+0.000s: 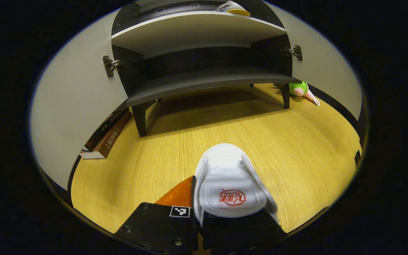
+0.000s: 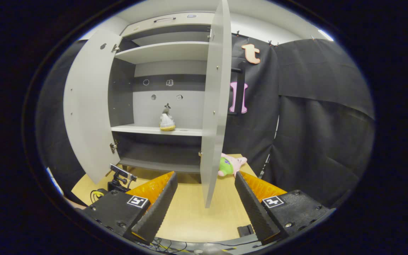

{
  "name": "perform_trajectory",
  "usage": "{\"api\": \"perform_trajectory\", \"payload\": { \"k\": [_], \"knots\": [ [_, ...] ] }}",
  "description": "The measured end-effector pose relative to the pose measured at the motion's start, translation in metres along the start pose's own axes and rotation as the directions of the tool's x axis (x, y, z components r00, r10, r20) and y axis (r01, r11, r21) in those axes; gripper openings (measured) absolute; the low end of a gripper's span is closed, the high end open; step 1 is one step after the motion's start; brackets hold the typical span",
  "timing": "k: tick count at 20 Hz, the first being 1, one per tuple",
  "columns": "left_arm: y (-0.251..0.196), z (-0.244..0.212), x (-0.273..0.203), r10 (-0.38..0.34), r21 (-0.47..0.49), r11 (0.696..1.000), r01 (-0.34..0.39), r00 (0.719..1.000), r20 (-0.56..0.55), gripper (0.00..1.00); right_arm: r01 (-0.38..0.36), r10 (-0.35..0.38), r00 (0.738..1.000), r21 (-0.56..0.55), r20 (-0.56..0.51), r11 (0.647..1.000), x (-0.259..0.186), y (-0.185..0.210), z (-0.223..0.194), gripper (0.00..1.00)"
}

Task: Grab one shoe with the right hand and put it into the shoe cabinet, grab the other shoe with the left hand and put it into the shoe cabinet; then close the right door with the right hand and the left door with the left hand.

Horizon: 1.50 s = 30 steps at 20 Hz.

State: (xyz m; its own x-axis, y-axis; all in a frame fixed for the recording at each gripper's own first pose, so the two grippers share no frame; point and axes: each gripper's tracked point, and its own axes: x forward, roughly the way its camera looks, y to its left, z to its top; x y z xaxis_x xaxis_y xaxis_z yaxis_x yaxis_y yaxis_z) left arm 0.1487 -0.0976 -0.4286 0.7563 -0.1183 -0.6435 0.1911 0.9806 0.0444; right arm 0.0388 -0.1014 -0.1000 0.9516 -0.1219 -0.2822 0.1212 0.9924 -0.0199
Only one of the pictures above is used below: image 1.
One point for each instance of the grey cabinet door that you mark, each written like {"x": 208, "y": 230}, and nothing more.
{"x": 326, "y": 67}
{"x": 76, "y": 99}

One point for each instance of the grey cabinet shelf board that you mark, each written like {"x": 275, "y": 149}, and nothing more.
{"x": 190, "y": 35}

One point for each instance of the white shoe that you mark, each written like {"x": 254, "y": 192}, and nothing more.
{"x": 234, "y": 9}
{"x": 228, "y": 177}

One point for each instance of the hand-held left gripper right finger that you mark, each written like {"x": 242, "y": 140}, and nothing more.
{"x": 243, "y": 233}

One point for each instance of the metal door hinge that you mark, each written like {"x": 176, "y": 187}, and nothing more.
{"x": 296, "y": 52}
{"x": 109, "y": 65}

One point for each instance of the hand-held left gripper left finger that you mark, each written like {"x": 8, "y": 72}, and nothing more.
{"x": 154, "y": 223}

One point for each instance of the green and pink toy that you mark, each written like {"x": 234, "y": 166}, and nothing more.
{"x": 298, "y": 88}

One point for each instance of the grey shoe cabinet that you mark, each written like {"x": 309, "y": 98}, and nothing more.
{"x": 190, "y": 35}

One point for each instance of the dark cabinet base board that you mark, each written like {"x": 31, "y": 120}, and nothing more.
{"x": 197, "y": 83}

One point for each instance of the brown spine book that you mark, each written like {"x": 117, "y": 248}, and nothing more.
{"x": 113, "y": 138}

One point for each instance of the black spine book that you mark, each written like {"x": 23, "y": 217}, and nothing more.
{"x": 103, "y": 131}

